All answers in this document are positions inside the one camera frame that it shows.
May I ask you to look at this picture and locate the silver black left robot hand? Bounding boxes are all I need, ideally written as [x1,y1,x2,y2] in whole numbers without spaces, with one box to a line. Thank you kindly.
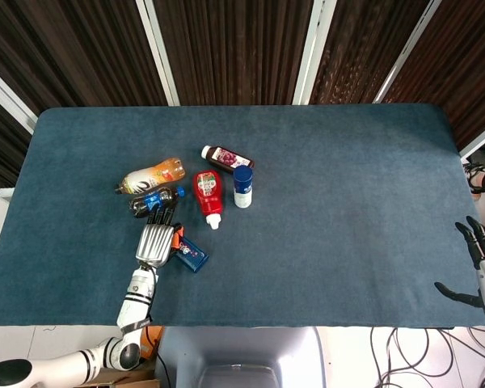
[135,201,186,268]

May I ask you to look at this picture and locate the grey fabric pouch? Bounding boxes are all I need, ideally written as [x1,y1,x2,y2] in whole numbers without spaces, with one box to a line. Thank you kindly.
[170,234,210,275]

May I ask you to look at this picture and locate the pepsi cola bottle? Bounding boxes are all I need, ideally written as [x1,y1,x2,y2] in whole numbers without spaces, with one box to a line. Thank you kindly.
[128,185,186,219]

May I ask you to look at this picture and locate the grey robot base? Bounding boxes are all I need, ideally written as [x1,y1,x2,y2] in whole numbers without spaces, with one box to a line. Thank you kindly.
[155,326,327,388]

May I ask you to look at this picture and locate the orange plastic object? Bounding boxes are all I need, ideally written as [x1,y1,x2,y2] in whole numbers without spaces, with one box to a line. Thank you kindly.
[139,326,165,361]

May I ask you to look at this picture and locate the brown cardboard box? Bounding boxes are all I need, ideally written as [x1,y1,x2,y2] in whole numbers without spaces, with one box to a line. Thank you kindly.
[76,365,161,388]

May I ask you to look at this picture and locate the orange tea bottle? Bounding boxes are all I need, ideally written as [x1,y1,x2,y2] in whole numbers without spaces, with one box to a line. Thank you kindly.
[114,157,186,196]

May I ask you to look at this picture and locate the red ketchup bottle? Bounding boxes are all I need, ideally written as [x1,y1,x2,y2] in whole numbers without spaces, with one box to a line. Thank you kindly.
[192,171,225,230]

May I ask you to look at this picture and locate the blue white cylinder bottle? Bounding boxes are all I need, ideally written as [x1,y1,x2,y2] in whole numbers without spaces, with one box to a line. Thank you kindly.
[232,165,254,209]

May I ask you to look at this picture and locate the dark juice bottle purple label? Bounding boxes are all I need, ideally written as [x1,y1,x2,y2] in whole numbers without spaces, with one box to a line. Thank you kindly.
[200,145,255,175]

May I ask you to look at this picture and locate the blue table cloth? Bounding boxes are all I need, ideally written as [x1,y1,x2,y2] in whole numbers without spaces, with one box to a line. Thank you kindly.
[0,103,485,328]

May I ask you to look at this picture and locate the white shoe black strap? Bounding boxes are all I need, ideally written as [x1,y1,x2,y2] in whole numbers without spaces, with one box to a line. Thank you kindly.
[464,161,485,201]

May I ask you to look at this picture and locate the tangled black floor cables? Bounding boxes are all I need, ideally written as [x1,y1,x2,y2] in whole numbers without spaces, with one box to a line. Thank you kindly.
[369,327,485,388]

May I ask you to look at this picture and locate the white partition post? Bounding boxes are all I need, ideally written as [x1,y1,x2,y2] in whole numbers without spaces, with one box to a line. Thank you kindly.
[293,0,339,106]
[373,0,444,104]
[460,120,485,161]
[136,0,181,107]
[0,60,37,134]

